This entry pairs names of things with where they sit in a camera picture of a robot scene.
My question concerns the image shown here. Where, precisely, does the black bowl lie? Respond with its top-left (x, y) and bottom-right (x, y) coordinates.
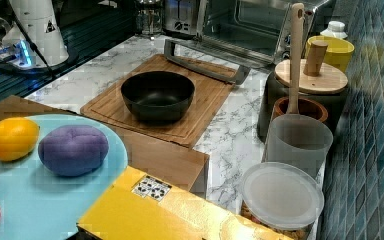
top-left (120, 71), bottom-right (195, 122)

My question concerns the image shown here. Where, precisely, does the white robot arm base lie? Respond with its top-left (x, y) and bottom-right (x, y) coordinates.
top-left (0, 0), bottom-right (74, 72)

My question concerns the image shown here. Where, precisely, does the bamboo cutting board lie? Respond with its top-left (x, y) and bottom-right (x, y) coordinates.
top-left (80, 54), bottom-right (233, 148)

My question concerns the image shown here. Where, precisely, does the stainless toaster oven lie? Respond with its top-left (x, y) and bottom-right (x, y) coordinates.
top-left (164, 0), bottom-right (336, 85)

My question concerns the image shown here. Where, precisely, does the yellow cardboard box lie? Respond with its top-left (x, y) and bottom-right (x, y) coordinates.
top-left (77, 167), bottom-right (292, 240)

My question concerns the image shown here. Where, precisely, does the silver toaster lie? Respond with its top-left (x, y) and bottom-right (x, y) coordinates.
top-left (163, 0), bottom-right (199, 36)

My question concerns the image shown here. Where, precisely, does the frosted plastic cup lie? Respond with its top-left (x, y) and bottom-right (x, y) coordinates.
top-left (265, 114), bottom-right (333, 178)

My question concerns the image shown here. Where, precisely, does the glass french press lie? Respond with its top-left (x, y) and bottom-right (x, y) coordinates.
top-left (134, 0), bottom-right (163, 38)

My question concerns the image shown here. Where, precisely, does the brown wooden utensil cup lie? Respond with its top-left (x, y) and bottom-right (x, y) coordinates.
top-left (271, 97), bottom-right (328, 123)

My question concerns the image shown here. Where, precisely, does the jar with clear lid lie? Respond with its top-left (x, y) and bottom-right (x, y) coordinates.
top-left (239, 162), bottom-right (324, 240)

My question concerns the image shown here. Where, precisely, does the purple plush toy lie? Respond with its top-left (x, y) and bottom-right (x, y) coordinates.
top-left (38, 125), bottom-right (109, 177)

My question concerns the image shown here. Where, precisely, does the black canister with wooden lid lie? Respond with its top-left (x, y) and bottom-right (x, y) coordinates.
top-left (257, 40), bottom-right (348, 142)

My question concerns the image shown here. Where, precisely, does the wooden spoon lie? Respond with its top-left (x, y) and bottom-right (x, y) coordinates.
top-left (287, 3), bottom-right (304, 114)

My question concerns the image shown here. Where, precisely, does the yellow ceramic cup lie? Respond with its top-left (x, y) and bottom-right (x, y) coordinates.
top-left (305, 35), bottom-right (354, 72)

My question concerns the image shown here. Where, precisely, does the white bottle cap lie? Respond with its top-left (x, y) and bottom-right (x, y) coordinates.
top-left (320, 21), bottom-right (348, 39)

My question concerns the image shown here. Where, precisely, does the light blue plate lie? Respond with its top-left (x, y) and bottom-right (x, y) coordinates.
top-left (0, 114), bottom-right (128, 240)

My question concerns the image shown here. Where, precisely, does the yellow toy lemon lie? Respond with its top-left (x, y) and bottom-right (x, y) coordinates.
top-left (0, 117), bottom-right (40, 162)

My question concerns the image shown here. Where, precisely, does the black cable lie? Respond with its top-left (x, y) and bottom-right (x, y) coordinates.
top-left (6, 0), bottom-right (56, 80)

